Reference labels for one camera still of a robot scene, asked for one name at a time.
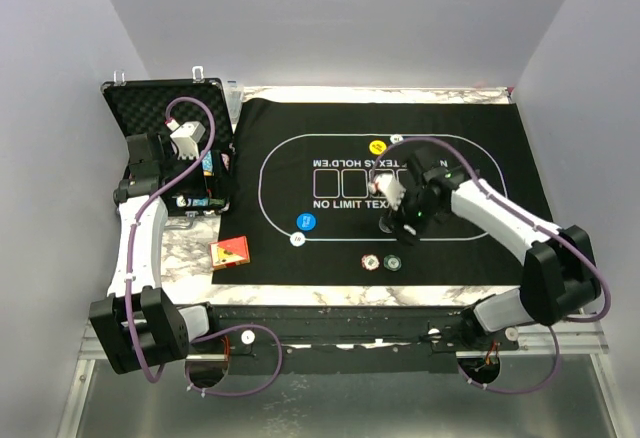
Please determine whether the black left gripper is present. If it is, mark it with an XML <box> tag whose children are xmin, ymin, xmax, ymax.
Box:
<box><xmin>162</xmin><ymin>149</ymin><xmax>239</xmax><ymax>199</ymax></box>

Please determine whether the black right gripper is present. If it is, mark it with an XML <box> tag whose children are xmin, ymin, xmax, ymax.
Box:
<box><xmin>381</xmin><ymin>184</ymin><xmax>443</xmax><ymax>247</ymax></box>

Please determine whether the yellow big blind button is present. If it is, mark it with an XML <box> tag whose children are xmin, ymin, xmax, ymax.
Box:
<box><xmin>368</xmin><ymin>140</ymin><xmax>387</xmax><ymax>156</ymax></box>

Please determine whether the green white poker chip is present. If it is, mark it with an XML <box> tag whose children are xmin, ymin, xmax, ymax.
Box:
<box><xmin>383</xmin><ymin>255</ymin><xmax>402</xmax><ymax>272</ymax></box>

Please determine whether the red playing card box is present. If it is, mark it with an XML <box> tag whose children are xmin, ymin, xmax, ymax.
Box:
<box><xmin>209</xmin><ymin>236</ymin><xmax>250</xmax><ymax>271</ymax></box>

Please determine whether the red white poker chip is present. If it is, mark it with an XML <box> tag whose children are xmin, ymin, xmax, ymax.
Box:
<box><xmin>361</xmin><ymin>254</ymin><xmax>380</xmax><ymax>271</ymax></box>

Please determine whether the blue small blind button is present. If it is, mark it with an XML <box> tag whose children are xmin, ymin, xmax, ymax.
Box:
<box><xmin>296</xmin><ymin>212</ymin><xmax>317</xmax><ymax>232</ymax></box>

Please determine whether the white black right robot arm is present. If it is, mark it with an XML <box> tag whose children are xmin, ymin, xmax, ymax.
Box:
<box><xmin>368</xmin><ymin>150</ymin><xmax>603</xmax><ymax>350</ymax></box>

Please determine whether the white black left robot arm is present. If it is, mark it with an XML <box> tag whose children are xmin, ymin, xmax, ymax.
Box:
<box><xmin>89</xmin><ymin>134</ymin><xmax>222</xmax><ymax>374</ymax></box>

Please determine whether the light blue chip stack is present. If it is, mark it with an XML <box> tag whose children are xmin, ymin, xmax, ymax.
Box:
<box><xmin>201</xmin><ymin>152</ymin><xmax>214</xmax><ymax>176</ymax></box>

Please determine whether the black aluminium chip case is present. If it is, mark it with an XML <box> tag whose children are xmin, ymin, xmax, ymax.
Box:
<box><xmin>100</xmin><ymin>72</ymin><xmax>236</xmax><ymax>217</ymax></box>

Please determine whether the black poker table mat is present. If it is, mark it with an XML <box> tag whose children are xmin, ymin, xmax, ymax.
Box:
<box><xmin>212</xmin><ymin>99</ymin><xmax>552</xmax><ymax>286</ymax></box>

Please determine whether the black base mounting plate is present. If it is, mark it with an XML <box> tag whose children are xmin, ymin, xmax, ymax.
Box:
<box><xmin>210</xmin><ymin>305</ymin><xmax>518</xmax><ymax>375</ymax></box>

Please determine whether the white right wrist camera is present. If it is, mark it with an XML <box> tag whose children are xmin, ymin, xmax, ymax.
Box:
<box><xmin>369</xmin><ymin>173</ymin><xmax>406</xmax><ymax>211</ymax></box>

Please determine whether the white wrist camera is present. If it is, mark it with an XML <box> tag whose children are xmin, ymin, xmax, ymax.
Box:
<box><xmin>369</xmin><ymin>173</ymin><xmax>406</xmax><ymax>211</ymax></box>
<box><xmin>165</xmin><ymin>118</ymin><xmax>205</xmax><ymax>160</ymax></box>

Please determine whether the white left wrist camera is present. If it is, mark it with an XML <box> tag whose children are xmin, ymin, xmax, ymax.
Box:
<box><xmin>165</xmin><ymin>118</ymin><xmax>205</xmax><ymax>160</ymax></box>

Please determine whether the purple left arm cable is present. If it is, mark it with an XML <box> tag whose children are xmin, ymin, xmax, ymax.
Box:
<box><xmin>127</xmin><ymin>96</ymin><xmax>284</xmax><ymax>398</ymax></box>

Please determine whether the aluminium extrusion rail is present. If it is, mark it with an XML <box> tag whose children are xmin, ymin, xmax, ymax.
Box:
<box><xmin>77</xmin><ymin>317</ymin><xmax>610</xmax><ymax>362</ymax></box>

